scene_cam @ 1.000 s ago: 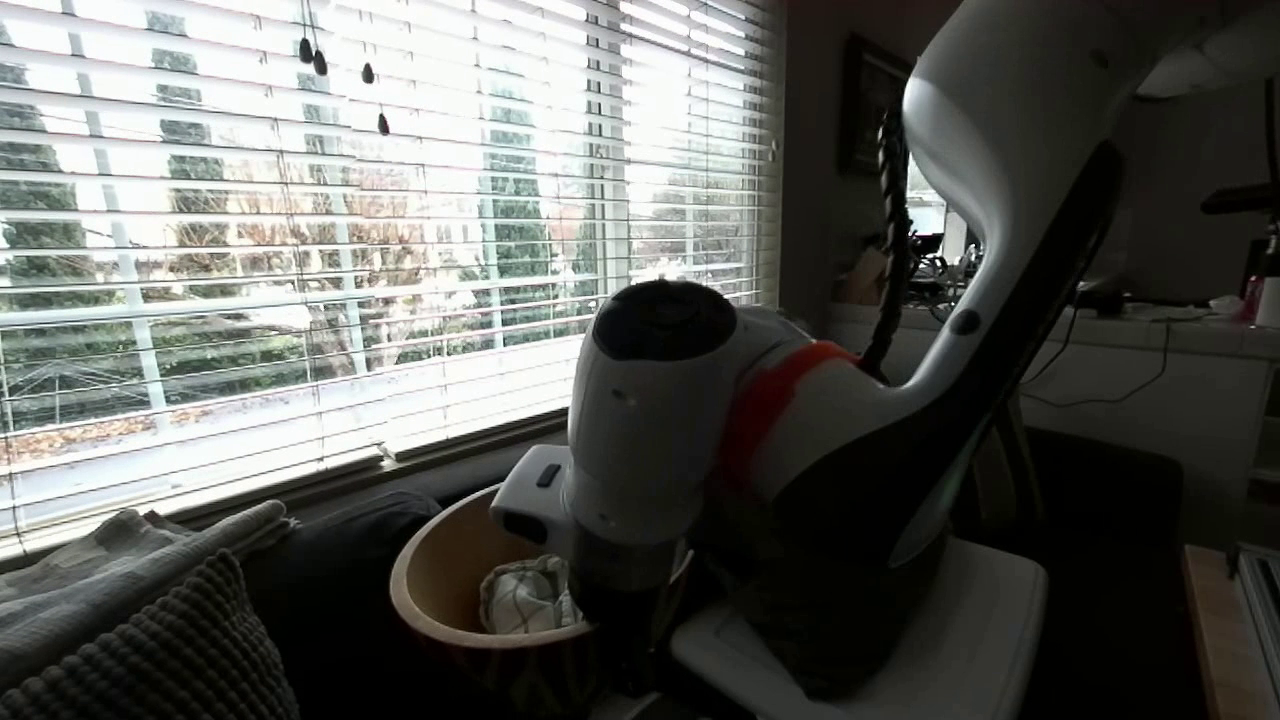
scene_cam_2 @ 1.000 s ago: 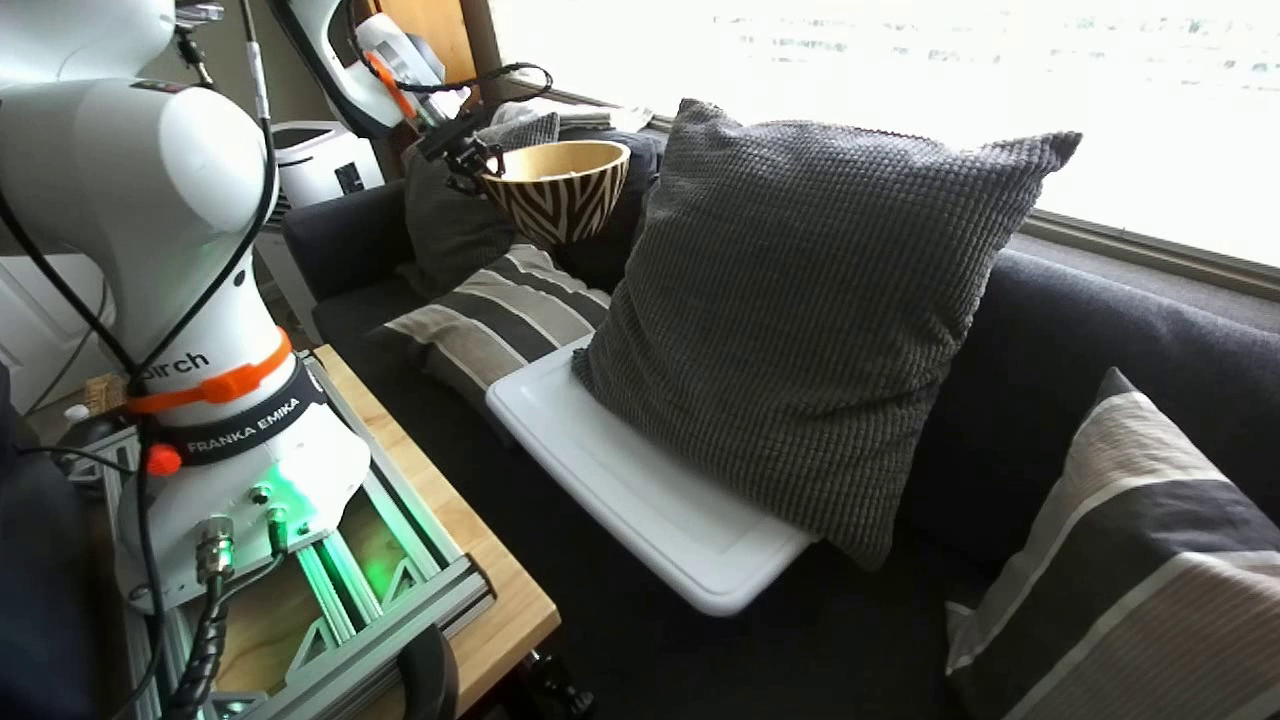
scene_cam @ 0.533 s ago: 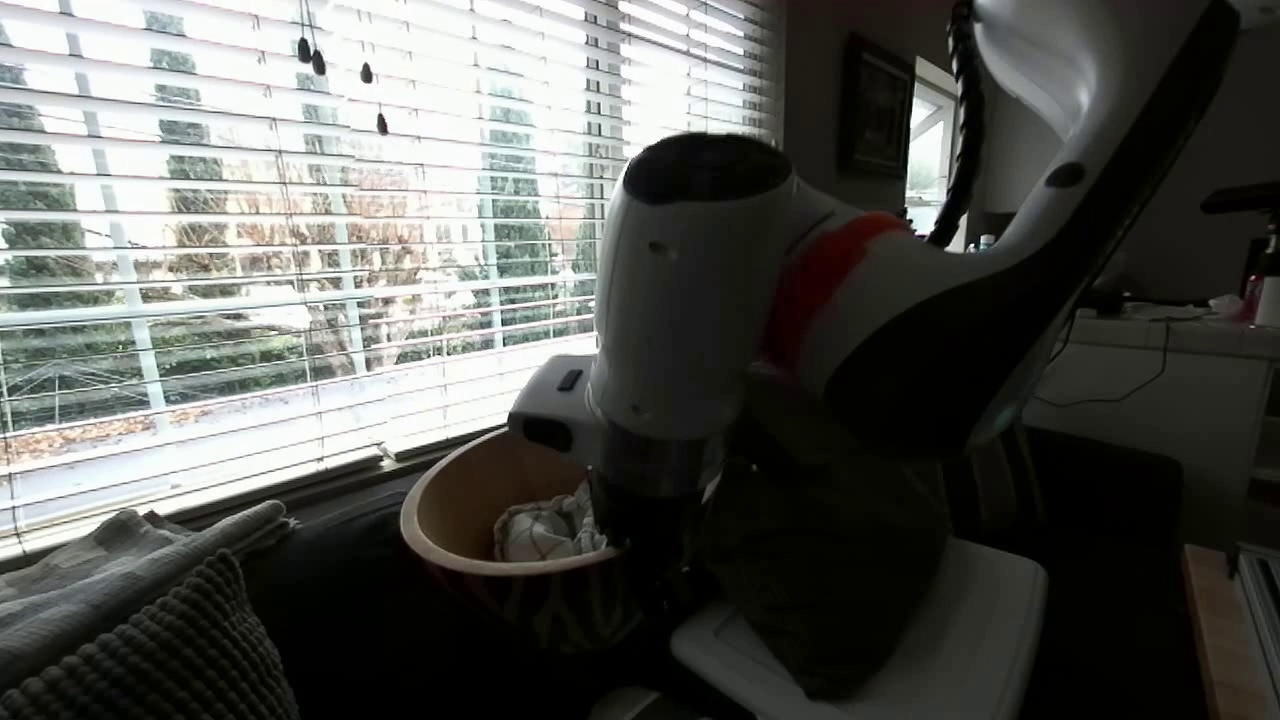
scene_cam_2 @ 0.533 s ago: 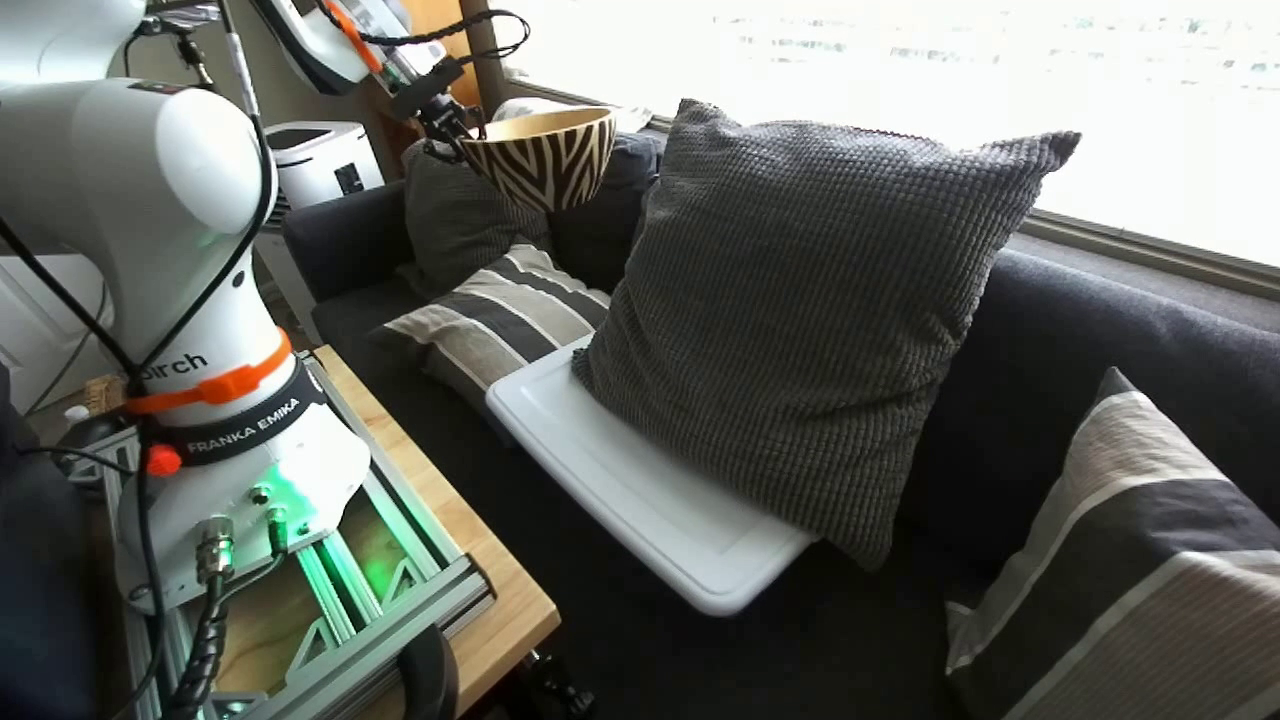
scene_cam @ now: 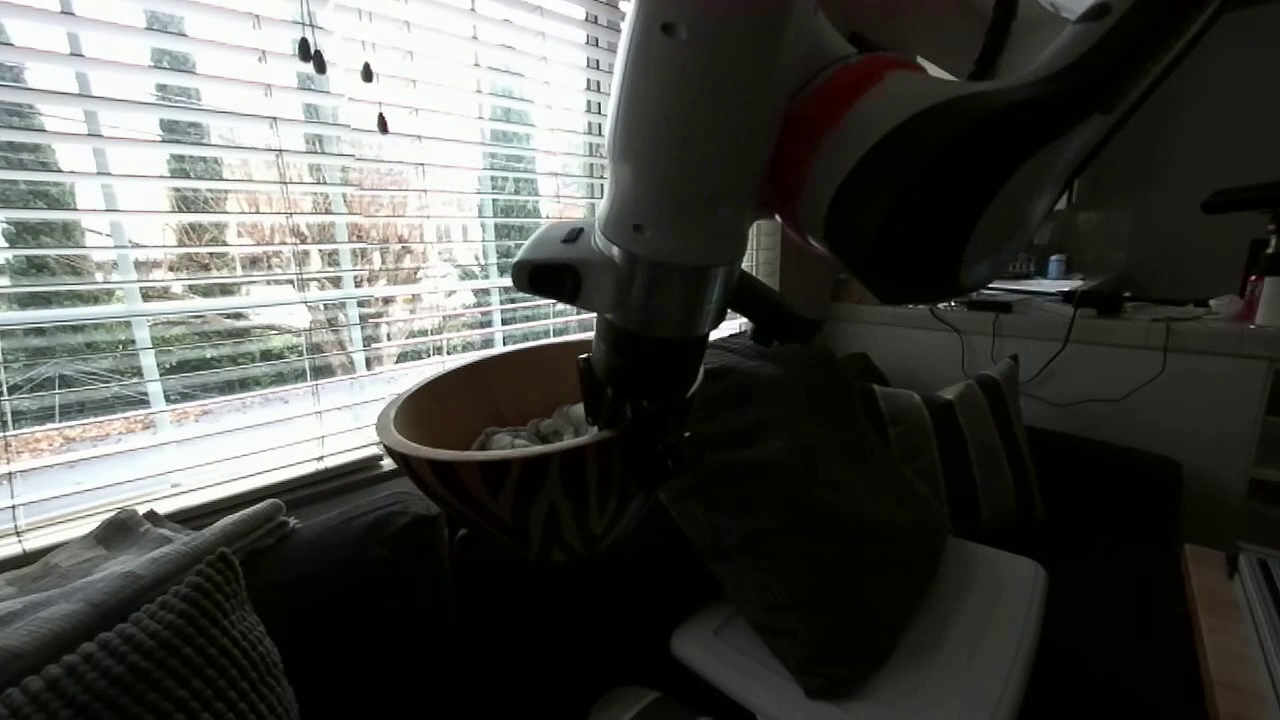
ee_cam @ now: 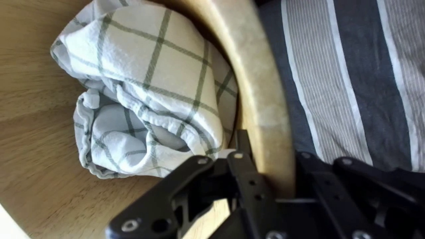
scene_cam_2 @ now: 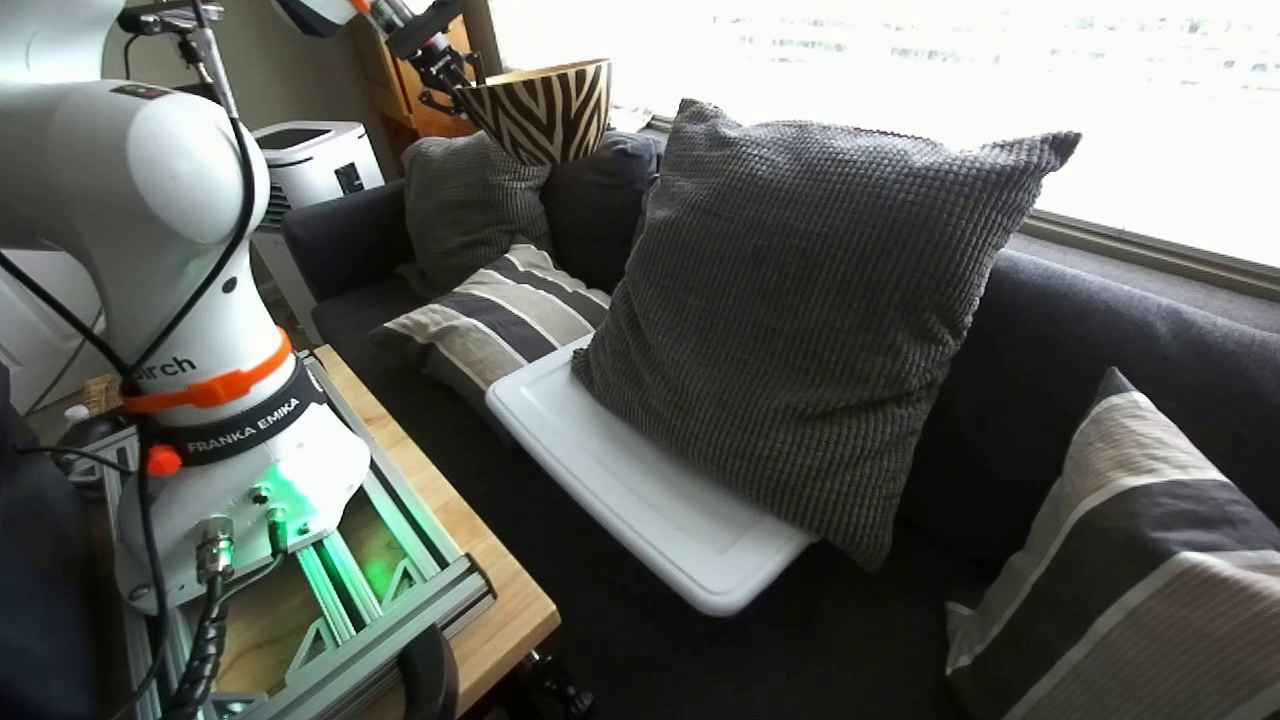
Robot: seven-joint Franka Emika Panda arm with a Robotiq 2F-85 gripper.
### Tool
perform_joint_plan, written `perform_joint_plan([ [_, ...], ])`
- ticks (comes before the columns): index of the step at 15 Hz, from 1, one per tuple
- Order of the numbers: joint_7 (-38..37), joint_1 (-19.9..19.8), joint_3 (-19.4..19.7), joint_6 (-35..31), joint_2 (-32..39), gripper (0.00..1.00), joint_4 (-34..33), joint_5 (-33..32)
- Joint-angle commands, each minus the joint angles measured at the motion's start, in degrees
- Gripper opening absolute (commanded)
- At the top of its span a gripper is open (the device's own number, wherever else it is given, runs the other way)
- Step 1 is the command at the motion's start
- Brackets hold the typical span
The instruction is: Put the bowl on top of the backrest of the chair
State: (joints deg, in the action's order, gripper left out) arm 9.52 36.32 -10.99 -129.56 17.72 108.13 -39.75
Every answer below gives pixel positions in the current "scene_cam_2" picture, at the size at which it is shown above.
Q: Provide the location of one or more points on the grey window sill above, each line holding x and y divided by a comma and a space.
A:
1145, 249

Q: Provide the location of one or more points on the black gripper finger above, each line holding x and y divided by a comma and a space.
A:
451, 77

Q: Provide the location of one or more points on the small grey cushion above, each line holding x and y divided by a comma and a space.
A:
467, 207

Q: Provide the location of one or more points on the wooden table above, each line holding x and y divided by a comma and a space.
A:
484, 587

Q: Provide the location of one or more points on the white plastic tray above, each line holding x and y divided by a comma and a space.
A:
642, 495

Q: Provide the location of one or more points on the white flat object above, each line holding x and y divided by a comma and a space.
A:
634, 120

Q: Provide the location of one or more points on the large dark grey cushion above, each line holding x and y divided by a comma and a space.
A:
800, 320

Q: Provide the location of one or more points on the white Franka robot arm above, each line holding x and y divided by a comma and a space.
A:
145, 265

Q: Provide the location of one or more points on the dark blue sofa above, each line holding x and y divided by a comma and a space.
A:
1065, 362

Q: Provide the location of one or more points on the black yellow patterned bowl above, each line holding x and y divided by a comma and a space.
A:
546, 113

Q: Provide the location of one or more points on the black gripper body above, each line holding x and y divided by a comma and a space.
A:
423, 33

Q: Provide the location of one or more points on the black camera on stand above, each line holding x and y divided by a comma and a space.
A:
186, 23

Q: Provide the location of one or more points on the beige grey striped cushion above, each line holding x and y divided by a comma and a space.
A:
500, 320
1145, 587

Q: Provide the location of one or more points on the white air purifier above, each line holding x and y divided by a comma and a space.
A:
323, 162

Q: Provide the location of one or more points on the dark blue cushion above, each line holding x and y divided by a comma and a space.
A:
603, 203

